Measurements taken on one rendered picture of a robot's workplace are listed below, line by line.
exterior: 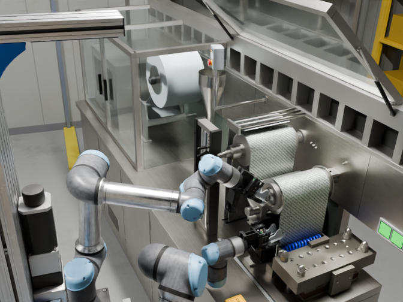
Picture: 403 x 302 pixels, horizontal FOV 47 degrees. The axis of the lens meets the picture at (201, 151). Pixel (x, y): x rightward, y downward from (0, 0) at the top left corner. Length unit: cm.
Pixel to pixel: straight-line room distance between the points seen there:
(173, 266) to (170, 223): 86
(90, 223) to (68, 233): 195
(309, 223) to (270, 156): 32
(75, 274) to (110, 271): 155
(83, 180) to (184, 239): 74
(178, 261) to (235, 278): 61
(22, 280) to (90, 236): 55
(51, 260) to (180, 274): 37
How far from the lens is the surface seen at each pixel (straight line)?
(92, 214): 180
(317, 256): 195
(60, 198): 419
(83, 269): 184
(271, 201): 183
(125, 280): 330
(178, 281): 141
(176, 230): 222
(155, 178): 262
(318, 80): 202
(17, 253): 131
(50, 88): 527
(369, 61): 159
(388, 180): 183
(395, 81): 597
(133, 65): 242
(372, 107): 182
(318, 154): 209
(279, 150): 201
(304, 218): 195
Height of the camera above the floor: 226
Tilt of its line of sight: 28 degrees down
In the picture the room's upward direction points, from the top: 1 degrees clockwise
